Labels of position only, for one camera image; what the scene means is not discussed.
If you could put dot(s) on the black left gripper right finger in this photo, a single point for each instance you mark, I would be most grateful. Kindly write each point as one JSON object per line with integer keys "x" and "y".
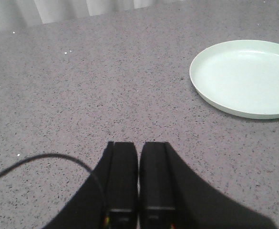
{"x": 173, "y": 196}

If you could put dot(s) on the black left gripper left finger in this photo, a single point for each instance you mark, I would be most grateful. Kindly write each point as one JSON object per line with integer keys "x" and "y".
{"x": 108, "y": 199}

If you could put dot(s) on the white curtain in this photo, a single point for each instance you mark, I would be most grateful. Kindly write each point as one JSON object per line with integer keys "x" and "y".
{"x": 16, "y": 14}

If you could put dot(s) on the light green plate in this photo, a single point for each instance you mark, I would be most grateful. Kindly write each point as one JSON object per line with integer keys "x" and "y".
{"x": 239, "y": 77}

